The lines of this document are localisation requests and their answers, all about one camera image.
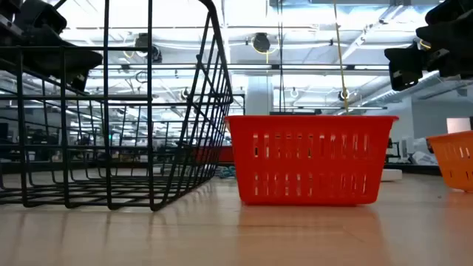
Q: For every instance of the orange plastic slotted basket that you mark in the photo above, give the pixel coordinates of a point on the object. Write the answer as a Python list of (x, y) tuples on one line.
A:
[(452, 140)]

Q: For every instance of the black aluminium table frame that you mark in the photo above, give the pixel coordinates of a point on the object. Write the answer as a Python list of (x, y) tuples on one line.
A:
[(414, 169)]

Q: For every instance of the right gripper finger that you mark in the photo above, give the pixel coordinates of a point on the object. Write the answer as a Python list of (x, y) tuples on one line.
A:
[(404, 64)]

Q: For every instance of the white product box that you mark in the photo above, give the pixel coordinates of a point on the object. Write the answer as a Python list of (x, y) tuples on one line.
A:
[(391, 175)]

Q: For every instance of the white building pillar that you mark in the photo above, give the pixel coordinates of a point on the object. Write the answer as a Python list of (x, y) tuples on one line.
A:
[(258, 96)]

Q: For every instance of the red background bin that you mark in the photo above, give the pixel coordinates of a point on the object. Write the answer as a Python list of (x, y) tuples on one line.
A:
[(226, 154)]

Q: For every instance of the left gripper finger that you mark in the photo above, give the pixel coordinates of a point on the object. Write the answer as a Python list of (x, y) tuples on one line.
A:
[(70, 63)]

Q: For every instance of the red plastic slotted basket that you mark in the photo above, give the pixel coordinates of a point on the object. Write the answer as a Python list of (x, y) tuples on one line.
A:
[(306, 162)]

